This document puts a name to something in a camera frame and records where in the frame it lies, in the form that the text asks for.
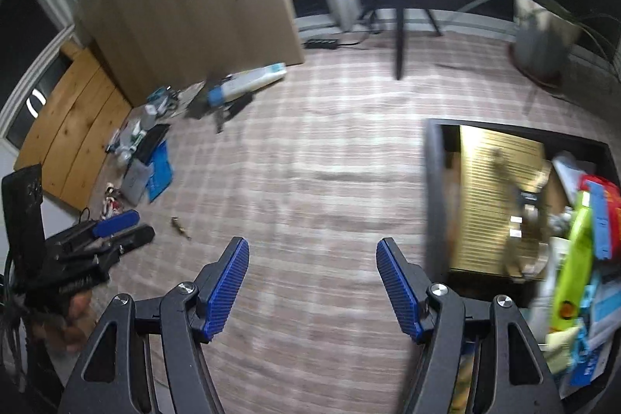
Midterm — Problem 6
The white paper sheet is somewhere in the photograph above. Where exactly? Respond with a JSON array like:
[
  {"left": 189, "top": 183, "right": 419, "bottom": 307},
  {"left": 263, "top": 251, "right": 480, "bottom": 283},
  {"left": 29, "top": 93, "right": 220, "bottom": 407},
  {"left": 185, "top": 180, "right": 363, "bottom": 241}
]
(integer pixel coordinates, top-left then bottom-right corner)
[{"left": 550, "top": 151, "right": 591, "bottom": 206}]

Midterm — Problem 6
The black container box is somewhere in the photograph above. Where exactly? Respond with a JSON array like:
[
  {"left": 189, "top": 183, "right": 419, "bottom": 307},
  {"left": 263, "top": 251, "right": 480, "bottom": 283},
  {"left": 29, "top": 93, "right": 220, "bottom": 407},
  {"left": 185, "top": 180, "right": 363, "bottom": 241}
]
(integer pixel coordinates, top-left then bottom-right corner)
[{"left": 422, "top": 118, "right": 621, "bottom": 414}]

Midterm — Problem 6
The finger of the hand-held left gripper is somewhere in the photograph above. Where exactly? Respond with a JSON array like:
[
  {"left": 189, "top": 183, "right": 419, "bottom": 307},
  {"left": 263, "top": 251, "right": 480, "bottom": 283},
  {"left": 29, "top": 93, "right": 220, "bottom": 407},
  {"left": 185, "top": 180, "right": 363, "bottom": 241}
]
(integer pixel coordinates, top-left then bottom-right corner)
[
  {"left": 94, "top": 224, "right": 156, "bottom": 270},
  {"left": 49, "top": 209, "right": 142, "bottom": 250}
]

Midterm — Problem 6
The red packet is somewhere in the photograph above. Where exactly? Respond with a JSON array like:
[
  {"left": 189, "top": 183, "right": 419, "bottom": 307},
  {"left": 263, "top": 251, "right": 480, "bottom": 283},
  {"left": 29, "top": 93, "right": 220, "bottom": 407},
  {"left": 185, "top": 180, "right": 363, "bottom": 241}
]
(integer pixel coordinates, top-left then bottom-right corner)
[{"left": 579, "top": 173, "right": 621, "bottom": 221}]

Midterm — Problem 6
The blue plastic packet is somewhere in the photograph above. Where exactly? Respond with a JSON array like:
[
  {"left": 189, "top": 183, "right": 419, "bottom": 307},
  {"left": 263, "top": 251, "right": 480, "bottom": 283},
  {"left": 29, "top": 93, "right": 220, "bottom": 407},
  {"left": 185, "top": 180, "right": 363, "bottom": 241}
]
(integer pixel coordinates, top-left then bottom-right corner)
[{"left": 145, "top": 139, "right": 175, "bottom": 202}]

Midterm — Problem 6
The light blue carton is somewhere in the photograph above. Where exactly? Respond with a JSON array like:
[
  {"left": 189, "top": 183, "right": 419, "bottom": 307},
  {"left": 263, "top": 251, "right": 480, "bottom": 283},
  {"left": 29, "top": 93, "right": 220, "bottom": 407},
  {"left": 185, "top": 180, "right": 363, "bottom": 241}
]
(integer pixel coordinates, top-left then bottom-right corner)
[{"left": 567, "top": 312, "right": 615, "bottom": 391}]

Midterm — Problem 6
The blue plastic strip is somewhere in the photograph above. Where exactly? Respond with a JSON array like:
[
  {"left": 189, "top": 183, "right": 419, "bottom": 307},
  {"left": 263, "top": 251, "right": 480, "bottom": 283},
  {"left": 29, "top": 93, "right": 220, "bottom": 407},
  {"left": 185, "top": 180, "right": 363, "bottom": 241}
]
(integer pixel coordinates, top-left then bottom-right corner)
[{"left": 587, "top": 180, "right": 616, "bottom": 260}]

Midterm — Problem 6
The black power strip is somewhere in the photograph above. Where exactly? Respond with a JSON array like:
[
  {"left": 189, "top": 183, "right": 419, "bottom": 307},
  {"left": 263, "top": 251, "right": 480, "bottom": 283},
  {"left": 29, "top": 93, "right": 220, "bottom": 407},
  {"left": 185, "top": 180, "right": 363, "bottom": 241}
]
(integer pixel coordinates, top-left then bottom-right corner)
[{"left": 303, "top": 36, "right": 341, "bottom": 50}]

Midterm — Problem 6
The potted plant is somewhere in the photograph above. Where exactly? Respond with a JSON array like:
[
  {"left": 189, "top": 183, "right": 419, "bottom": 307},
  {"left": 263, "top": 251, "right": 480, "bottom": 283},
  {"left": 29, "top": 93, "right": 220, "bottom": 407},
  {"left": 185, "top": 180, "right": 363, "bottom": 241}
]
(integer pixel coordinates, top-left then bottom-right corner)
[{"left": 456, "top": 0, "right": 621, "bottom": 114}]

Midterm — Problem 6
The grey glue tube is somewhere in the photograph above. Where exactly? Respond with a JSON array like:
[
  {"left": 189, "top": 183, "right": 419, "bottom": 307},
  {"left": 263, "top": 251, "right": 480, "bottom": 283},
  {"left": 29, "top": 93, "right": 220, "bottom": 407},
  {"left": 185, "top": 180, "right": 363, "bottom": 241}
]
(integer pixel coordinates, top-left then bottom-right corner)
[{"left": 489, "top": 147, "right": 554, "bottom": 280}]

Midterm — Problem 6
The black ring light stand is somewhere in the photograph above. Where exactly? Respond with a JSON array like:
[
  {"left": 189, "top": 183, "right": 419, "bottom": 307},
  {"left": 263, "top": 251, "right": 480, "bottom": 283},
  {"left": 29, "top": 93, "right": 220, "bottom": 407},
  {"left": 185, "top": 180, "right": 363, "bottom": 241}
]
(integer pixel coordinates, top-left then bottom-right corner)
[{"left": 359, "top": 0, "right": 442, "bottom": 80}]

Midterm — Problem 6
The person's left hand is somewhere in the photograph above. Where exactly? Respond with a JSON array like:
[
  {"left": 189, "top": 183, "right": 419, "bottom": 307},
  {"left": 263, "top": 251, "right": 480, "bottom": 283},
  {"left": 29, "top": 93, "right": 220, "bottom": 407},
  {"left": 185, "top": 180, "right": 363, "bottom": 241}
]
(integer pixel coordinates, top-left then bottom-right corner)
[{"left": 30, "top": 290, "right": 96, "bottom": 355}]

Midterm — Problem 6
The light wooden board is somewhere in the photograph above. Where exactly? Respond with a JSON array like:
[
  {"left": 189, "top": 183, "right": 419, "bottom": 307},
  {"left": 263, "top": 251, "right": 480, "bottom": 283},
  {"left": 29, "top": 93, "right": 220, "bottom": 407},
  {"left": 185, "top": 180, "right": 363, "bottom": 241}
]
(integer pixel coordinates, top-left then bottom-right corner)
[{"left": 78, "top": 0, "right": 307, "bottom": 109}]

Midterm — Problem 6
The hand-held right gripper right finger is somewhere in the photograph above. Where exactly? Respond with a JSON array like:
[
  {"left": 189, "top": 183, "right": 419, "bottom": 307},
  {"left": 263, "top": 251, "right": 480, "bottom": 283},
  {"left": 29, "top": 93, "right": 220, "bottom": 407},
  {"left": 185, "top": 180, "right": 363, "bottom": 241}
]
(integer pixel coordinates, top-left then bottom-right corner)
[{"left": 375, "top": 237, "right": 566, "bottom": 414}]

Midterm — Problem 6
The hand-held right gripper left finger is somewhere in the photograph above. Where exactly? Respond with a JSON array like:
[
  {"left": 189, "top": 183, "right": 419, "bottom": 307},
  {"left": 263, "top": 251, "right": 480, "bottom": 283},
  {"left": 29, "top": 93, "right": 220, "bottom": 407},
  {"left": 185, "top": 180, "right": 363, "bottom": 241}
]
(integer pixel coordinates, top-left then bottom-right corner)
[{"left": 58, "top": 236, "right": 251, "bottom": 414}]

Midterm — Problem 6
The wooden headboard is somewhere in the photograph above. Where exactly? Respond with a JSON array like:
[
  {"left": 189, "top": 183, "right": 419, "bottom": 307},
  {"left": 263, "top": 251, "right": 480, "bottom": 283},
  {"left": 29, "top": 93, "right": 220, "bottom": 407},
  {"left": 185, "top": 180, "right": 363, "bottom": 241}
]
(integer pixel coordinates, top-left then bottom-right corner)
[{"left": 14, "top": 40, "right": 135, "bottom": 211}]

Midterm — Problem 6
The gold box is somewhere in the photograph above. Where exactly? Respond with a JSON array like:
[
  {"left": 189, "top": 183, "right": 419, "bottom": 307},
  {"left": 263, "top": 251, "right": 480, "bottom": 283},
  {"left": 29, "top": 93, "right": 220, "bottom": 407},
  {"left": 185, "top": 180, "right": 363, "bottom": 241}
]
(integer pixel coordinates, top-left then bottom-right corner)
[{"left": 449, "top": 125, "right": 559, "bottom": 282}]

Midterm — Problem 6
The blue white bottle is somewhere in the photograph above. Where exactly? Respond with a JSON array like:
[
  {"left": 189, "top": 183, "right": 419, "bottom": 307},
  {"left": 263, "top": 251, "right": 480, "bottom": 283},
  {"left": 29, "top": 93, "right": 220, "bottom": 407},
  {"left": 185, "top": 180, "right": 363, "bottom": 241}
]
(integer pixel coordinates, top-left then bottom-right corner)
[{"left": 206, "top": 62, "right": 288, "bottom": 107}]

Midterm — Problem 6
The black pouch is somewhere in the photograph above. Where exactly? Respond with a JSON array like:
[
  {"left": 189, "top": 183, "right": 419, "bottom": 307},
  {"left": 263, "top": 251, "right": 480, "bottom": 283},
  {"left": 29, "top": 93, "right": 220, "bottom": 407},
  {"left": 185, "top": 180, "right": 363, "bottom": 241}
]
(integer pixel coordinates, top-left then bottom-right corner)
[{"left": 133, "top": 122, "right": 171, "bottom": 163}]

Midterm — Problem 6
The yellow green plastic item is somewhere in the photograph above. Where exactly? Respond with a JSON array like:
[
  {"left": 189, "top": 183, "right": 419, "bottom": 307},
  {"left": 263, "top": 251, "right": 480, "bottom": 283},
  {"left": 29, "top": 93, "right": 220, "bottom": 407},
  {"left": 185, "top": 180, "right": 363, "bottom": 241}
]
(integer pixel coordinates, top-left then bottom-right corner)
[{"left": 548, "top": 190, "right": 595, "bottom": 333}]

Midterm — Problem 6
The grey foil packet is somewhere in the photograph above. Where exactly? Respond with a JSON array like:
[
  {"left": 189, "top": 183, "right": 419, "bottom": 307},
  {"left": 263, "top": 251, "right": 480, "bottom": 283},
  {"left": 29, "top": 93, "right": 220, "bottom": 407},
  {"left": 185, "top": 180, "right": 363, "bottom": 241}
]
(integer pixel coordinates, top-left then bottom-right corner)
[{"left": 120, "top": 159, "right": 154, "bottom": 206}]

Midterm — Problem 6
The grey card sleeve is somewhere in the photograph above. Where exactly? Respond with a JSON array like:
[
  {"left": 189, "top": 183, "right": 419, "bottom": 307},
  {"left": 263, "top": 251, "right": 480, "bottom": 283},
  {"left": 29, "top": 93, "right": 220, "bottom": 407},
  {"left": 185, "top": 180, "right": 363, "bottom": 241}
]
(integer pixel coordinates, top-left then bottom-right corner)
[{"left": 184, "top": 79, "right": 219, "bottom": 120}]

